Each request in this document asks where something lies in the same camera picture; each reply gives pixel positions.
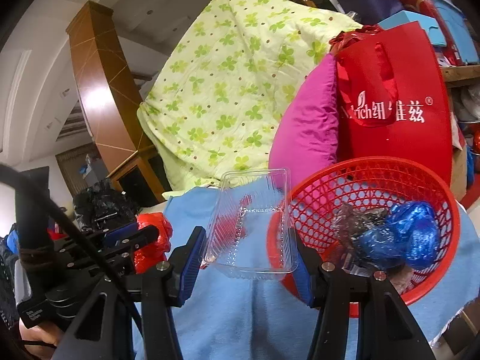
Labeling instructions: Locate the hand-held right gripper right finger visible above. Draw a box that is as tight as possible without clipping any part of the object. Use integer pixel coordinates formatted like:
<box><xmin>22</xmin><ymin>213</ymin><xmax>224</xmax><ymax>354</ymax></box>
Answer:
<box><xmin>290</xmin><ymin>229</ymin><xmax>437</xmax><ymax>360</ymax></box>

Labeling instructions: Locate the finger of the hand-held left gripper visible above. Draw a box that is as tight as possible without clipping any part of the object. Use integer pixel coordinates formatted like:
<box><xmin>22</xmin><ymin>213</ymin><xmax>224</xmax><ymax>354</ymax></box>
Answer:
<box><xmin>122</xmin><ymin>226</ymin><xmax>159</xmax><ymax>257</ymax></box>
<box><xmin>102</xmin><ymin>222</ymin><xmax>140</xmax><ymax>247</ymax></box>

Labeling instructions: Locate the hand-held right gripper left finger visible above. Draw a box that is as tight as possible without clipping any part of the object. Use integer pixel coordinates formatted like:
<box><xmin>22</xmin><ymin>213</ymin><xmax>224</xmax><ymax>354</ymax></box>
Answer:
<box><xmin>50</xmin><ymin>226</ymin><xmax>208</xmax><ymax>360</ymax></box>

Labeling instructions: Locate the red plastic bag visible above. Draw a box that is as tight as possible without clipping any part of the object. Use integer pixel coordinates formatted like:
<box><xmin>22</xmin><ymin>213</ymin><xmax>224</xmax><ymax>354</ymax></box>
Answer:
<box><xmin>133</xmin><ymin>212</ymin><xmax>174</xmax><ymax>275</ymax></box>

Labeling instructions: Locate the clear plastic tray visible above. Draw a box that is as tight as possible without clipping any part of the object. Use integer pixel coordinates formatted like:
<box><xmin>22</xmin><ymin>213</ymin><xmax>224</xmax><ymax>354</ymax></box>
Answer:
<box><xmin>202</xmin><ymin>167</ymin><xmax>299</xmax><ymax>283</ymax></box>

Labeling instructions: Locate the black plastic bag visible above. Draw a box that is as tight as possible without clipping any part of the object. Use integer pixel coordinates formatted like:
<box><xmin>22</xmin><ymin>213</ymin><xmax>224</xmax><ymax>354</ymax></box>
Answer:
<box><xmin>332</xmin><ymin>202</ymin><xmax>391</xmax><ymax>241</ymax></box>

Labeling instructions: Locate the red mesh basket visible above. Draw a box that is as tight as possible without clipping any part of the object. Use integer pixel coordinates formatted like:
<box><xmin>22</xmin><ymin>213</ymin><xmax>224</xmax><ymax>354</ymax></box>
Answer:
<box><xmin>267</xmin><ymin>156</ymin><xmax>461</xmax><ymax>307</ymax></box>

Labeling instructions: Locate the blue plastic bag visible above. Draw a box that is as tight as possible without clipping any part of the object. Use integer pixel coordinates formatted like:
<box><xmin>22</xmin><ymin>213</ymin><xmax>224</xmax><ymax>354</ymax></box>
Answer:
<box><xmin>352</xmin><ymin>201</ymin><xmax>442</xmax><ymax>271</ymax></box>

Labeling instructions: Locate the person's left hand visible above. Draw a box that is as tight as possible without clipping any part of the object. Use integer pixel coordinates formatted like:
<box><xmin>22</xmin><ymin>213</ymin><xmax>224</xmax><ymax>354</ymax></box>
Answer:
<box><xmin>19</xmin><ymin>323</ymin><xmax>67</xmax><ymax>358</ymax></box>

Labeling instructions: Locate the black glossy jacket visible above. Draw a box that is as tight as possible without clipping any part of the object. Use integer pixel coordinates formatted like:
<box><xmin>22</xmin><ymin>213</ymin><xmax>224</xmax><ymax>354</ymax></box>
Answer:
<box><xmin>73</xmin><ymin>180</ymin><xmax>139</xmax><ymax>233</ymax></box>

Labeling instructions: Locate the blue and white packet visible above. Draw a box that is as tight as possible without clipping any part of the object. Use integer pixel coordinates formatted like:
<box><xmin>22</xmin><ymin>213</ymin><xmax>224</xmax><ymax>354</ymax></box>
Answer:
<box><xmin>343</xmin><ymin>253</ymin><xmax>373</xmax><ymax>277</ymax></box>

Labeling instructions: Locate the dark wooden cabinet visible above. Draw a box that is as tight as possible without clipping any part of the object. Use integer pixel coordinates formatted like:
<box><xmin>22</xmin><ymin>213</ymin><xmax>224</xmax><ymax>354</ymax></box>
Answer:
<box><xmin>56</xmin><ymin>145</ymin><xmax>170</xmax><ymax>204</ymax></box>

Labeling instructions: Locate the light blue blanket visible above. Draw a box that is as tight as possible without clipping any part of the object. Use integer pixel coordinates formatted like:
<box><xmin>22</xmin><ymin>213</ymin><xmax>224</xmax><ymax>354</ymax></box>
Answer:
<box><xmin>131</xmin><ymin>185</ymin><xmax>480</xmax><ymax>360</ymax></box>

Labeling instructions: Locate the brown wooden column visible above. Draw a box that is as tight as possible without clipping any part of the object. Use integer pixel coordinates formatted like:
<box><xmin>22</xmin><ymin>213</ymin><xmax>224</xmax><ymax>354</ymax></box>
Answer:
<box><xmin>67</xmin><ymin>1</ymin><xmax>177</xmax><ymax>193</ymax></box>

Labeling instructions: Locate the magenta pillow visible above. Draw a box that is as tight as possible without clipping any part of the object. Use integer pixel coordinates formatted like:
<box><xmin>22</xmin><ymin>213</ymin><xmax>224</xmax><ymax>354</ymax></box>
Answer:
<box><xmin>268</xmin><ymin>53</ymin><xmax>340</xmax><ymax>196</ymax></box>

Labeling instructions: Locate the green clover quilt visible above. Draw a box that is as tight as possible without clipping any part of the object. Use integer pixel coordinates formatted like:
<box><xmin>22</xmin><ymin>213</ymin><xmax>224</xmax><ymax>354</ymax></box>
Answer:
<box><xmin>137</xmin><ymin>0</ymin><xmax>363</xmax><ymax>193</ymax></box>

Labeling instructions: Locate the red paper shopping bag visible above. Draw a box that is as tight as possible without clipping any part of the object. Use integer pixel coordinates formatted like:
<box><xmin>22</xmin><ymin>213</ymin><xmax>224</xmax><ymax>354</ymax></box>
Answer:
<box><xmin>335</xmin><ymin>21</ymin><xmax>453</xmax><ymax>187</ymax></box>

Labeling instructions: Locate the crinkled red foil bag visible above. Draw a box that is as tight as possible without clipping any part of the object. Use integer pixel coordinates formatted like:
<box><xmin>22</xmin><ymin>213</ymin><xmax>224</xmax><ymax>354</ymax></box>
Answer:
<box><xmin>329</xmin><ymin>24</ymin><xmax>387</xmax><ymax>52</ymax></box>

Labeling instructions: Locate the light blue box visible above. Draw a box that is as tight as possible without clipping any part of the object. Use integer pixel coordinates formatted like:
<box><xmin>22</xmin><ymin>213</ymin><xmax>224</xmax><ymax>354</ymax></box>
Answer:
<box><xmin>379</xmin><ymin>9</ymin><xmax>416</xmax><ymax>31</ymax></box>

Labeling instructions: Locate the blue plastic bin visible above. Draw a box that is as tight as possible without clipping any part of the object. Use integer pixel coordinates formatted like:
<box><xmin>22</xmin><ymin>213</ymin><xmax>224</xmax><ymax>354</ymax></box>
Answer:
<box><xmin>424</xmin><ymin>0</ymin><xmax>480</xmax><ymax>64</ymax></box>

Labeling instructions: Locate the red gift box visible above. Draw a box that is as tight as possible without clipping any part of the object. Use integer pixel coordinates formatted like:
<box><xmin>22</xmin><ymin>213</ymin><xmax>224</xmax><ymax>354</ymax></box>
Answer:
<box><xmin>386</xmin><ymin>0</ymin><xmax>463</xmax><ymax>65</ymax></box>

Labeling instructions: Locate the black cable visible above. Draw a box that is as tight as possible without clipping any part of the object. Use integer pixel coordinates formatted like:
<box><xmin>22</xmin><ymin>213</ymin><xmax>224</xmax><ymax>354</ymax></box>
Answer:
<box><xmin>0</xmin><ymin>163</ymin><xmax>145</xmax><ymax>349</ymax></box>

